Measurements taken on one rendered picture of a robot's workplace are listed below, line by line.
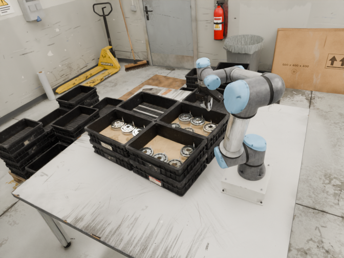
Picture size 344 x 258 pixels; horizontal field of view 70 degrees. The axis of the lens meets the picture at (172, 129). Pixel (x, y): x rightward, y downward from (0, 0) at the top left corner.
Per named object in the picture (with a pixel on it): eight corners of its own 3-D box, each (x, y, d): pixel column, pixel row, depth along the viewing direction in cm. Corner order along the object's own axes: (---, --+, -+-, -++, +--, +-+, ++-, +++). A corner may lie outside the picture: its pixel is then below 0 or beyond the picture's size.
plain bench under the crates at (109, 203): (294, 169, 238) (309, 108, 197) (257, 375, 128) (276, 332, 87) (154, 135, 307) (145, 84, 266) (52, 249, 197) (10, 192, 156)
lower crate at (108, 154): (159, 147, 178) (157, 133, 171) (131, 173, 159) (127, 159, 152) (122, 131, 199) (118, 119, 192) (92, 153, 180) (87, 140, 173)
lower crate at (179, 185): (208, 166, 157) (208, 152, 150) (182, 199, 138) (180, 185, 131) (159, 147, 178) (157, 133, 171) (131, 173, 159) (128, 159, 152)
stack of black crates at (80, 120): (91, 136, 294) (79, 104, 268) (110, 142, 281) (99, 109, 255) (65, 158, 266) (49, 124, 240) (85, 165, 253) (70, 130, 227)
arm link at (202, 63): (198, 66, 127) (193, 59, 133) (200, 83, 135) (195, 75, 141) (212, 62, 128) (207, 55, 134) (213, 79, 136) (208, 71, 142)
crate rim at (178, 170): (208, 141, 145) (208, 138, 143) (179, 173, 126) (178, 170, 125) (155, 123, 166) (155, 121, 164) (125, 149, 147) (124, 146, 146)
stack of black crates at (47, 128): (68, 130, 311) (58, 107, 291) (85, 135, 298) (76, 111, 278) (42, 149, 284) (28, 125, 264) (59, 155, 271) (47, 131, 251)
